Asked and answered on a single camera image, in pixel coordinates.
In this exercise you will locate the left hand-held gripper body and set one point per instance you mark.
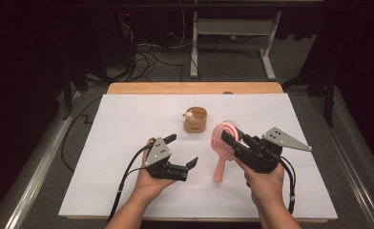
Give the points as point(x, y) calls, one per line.
point(158, 152)

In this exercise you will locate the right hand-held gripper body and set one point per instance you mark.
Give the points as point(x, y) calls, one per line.
point(258, 156)

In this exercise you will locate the pink hairbrush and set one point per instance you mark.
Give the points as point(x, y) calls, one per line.
point(220, 170)

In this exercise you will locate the person's right hand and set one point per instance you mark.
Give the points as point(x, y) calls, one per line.
point(266, 186)

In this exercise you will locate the person's left hand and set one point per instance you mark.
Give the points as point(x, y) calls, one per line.
point(153, 187)

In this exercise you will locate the round wooden cup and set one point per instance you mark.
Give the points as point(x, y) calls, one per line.
point(195, 125)

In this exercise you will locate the small pale animal figure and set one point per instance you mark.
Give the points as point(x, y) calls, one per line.
point(189, 114)

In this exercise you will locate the wooden table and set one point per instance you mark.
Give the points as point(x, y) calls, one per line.
point(191, 88)

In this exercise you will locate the white board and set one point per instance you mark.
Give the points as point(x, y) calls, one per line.
point(96, 165)

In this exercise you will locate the black metal stand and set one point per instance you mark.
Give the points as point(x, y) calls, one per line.
point(329, 95)
point(69, 86)

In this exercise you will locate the small yellow-green ball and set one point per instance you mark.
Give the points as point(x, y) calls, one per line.
point(232, 37)

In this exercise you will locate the dark computer tower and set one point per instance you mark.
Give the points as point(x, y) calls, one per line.
point(112, 38)

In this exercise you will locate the aluminium rail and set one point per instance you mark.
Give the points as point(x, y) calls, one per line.
point(38, 171)
point(350, 171)

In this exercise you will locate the white metal desk frame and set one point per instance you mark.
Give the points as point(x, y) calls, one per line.
point(232, 27)

